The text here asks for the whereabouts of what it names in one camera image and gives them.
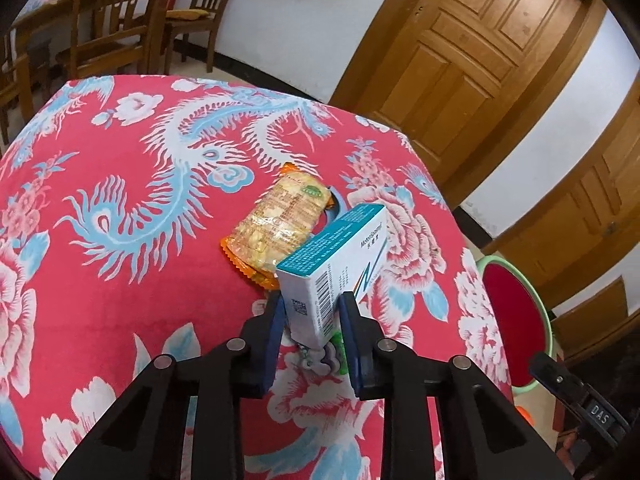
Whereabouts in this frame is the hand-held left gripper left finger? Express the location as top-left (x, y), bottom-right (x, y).
top-left (52, 292), bottom-right (286, 480)

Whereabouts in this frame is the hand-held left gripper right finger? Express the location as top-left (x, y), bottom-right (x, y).
top-left (339, 292), bottom-right (573, 480)

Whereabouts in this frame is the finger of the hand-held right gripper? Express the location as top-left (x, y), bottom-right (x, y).
top-left (530, 352), bottom-right (576, 403)

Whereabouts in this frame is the white and teal box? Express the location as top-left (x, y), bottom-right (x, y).
top-left (276, 203), bottom-right (392, 351)

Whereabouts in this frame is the orange snack packet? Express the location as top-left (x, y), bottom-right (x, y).
top-left (220, 162), bottom-right (336, 291)

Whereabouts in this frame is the panelled wooden door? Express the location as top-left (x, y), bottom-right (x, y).
top-left (330, 0), bottom-right (596, 181)

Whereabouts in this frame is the yellow seat cushion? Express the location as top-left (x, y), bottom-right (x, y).
top-left (167, 7), bottom-right (208, 23)

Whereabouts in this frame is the tall wooden chair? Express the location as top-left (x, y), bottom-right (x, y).
top-left (55, 0), bottom-right (176, 81)

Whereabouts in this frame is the wooden dining table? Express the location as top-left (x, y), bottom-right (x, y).
top-left (10, 0), bottom-right (186, 126)

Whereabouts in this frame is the wooden door with handle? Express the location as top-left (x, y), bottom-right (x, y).
top-left (495, 95), bottom-right (640, 361)

